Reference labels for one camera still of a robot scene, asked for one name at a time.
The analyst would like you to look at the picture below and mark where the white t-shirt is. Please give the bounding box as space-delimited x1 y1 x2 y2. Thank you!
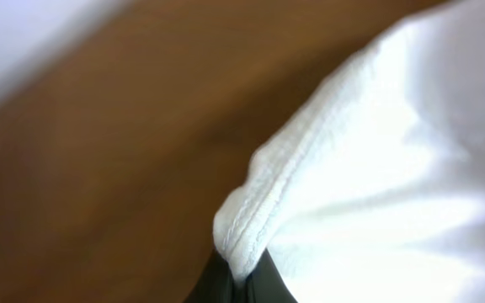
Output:
213 1 485 302

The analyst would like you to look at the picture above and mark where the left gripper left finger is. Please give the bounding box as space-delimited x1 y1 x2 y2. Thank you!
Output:
184 250 238 303

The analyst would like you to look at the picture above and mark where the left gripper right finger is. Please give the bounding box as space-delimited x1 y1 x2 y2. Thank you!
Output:
244 250 296 303

